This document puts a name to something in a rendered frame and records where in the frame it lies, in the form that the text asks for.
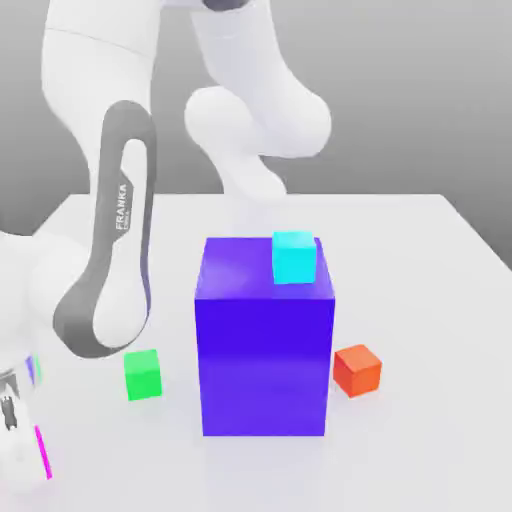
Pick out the small green cube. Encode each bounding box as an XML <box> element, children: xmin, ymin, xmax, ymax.
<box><xmin>123</xmin><ymin>348</ymin><xmax>164</xmax><ymax>402</ymax></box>

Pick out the large blue box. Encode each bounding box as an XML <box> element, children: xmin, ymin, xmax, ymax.
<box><xmin>194</xmin><ymin>236</ymin><xmax>336</xmax><ymax>438</ymax></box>

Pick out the small cyan cube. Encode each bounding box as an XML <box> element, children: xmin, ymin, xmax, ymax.
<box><xmin>271</xmin><ymin>230</ymin><xmax>318</xmax><ymax>286</ymax></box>

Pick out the small orange cube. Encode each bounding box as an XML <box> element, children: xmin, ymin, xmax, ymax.
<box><xmin>332</xmin><ymin>344</ymin><xmax>383</xmax><ymax>400</ymax></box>

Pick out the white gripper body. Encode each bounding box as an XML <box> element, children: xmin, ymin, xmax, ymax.
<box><xmin>0</xmin><ymin>424</ymin><xmax>50</xmax><ymax>501</ymax></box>

